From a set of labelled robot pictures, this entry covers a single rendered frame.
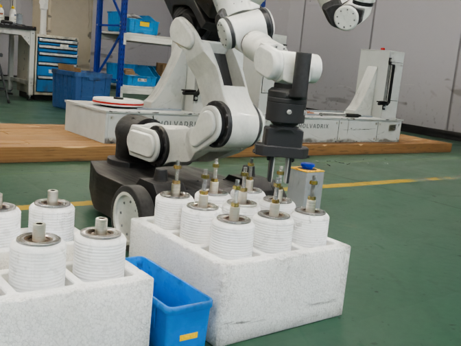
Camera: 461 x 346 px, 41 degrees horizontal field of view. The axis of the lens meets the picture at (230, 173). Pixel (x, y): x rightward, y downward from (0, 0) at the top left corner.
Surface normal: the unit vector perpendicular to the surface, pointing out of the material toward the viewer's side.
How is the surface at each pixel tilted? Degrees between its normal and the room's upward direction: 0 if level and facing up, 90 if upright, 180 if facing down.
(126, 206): 90
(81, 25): 90
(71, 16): 90
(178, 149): 90
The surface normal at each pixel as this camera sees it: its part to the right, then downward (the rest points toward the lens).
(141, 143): -0.79, 0.04
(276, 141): 0.08, 0.19
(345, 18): -0.38, 0.41
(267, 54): -0.92, -0.02
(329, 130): 0.61, 0.20
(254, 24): 0.25, 0.00
